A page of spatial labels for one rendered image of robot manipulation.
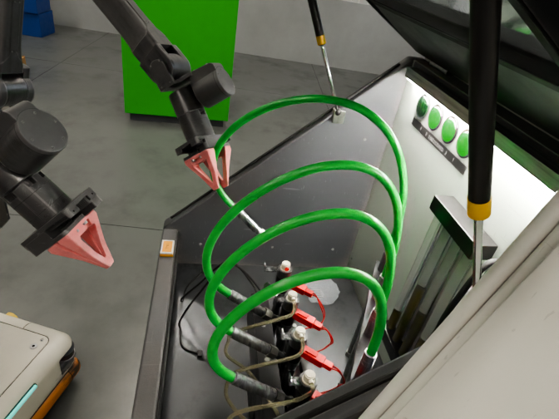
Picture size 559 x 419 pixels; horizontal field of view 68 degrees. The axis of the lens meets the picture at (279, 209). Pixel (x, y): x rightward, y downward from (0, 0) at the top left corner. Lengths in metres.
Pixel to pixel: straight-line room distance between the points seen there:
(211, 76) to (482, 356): 0.63
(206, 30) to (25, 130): 3.40
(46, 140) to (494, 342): 0.50
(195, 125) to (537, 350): 0.66
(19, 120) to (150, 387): 0.48
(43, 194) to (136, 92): 3.50
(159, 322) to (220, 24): 3.24
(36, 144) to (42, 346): 1.31
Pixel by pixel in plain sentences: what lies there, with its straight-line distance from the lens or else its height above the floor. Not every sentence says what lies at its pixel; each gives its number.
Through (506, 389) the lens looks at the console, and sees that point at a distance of 0.37.
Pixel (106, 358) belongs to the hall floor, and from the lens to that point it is 2.05.
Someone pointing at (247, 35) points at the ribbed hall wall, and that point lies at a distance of 7.12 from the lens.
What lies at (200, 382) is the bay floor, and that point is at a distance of 0.95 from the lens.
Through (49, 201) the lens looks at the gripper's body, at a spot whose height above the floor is 1.30.
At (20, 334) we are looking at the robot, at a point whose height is 0.28.
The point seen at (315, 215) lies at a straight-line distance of 0.53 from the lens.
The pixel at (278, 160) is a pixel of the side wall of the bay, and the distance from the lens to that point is 1.02.
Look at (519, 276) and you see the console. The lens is 0.38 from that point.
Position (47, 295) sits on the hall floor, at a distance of 2.36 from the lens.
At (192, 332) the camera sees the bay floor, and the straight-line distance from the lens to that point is 1.03.
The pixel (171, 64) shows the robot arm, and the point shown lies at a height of 1.40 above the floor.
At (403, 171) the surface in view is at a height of 1.32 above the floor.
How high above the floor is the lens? 1.62
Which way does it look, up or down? 33 degrees down
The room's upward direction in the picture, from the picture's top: 11 degrees clockwise
